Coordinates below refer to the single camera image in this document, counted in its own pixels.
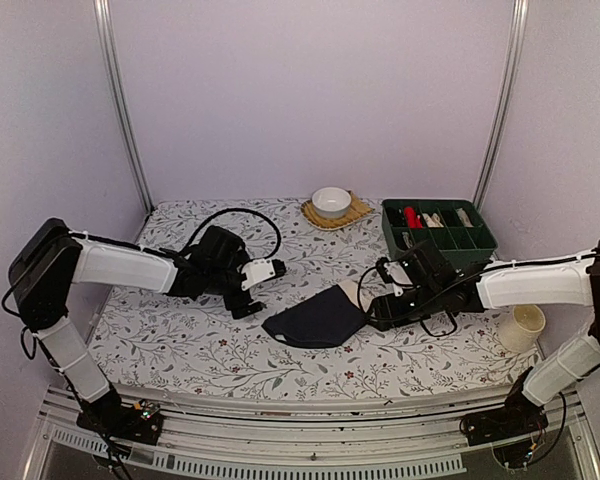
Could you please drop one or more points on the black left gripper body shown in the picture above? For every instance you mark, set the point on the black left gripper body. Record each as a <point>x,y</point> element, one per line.
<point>236,304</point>

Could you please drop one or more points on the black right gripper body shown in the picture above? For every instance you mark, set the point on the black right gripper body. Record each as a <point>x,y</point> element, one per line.
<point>427,309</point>

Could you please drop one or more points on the black striped underwear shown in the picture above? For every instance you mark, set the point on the black striped underwear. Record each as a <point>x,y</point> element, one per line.
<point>396,217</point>

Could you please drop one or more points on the dark navy underwear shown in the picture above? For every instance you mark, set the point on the dark navy underwear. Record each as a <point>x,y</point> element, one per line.
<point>326,320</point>

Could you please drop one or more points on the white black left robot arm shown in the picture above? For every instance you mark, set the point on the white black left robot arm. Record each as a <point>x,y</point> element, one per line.
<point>56,258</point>

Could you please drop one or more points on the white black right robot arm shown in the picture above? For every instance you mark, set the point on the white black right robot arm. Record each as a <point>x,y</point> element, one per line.
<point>436,286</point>

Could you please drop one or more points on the green compartment organizer box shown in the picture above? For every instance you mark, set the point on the green compartment organizer box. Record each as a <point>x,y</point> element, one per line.
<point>464,240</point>

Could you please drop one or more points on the beige rolled cloth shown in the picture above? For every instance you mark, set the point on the beige rolled cloth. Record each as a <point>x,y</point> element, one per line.
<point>433,221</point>

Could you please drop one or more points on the red rolled cloth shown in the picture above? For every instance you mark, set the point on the red rolled cloth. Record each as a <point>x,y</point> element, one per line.
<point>412,218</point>

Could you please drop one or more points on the floral tablecloth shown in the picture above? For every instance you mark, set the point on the floral tablecloth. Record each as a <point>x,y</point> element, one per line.
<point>144,339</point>

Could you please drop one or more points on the cream plastic cup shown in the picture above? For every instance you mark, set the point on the cream plastic cup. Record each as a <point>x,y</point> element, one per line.
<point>520,328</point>

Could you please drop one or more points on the woven straw mat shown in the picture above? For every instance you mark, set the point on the woven straw mat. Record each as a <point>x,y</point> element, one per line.
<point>358,210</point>

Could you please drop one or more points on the white ceramic bowl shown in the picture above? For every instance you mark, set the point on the white ceramic bowl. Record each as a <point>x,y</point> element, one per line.
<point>331,202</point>

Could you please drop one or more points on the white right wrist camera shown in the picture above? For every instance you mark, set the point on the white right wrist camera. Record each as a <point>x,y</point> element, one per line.
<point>383,267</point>

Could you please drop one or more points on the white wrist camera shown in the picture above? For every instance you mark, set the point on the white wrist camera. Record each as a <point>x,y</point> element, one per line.
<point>383,267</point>
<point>260,270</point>

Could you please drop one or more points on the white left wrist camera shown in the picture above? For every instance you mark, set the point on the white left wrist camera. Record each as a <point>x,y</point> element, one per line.
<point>260,270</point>

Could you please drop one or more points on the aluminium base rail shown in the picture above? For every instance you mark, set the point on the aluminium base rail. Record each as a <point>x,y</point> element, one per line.
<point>409,438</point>

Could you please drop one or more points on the right aluminium frame post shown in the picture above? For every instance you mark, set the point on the right aluminium frame post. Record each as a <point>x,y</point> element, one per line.
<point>511,67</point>

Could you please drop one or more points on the aluminium frame post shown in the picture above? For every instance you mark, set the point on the aluminium frame post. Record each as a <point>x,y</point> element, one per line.
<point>104,25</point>
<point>511,67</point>

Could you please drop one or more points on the left aluminium frame post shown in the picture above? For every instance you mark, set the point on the left aluminium frame post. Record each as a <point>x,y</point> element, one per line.
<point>104,25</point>

